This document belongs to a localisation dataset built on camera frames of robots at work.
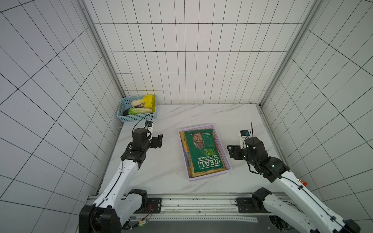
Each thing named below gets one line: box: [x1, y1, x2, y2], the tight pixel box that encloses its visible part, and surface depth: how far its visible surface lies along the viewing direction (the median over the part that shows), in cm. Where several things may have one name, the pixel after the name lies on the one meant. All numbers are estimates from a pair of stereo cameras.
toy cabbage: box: [127, 107, 153, 116], surface depth 108 cm
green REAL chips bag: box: [184, 129, 224, 174], surface depth 87 cm
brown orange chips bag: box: [179, 131, 227, 178], surface depth 85 cm
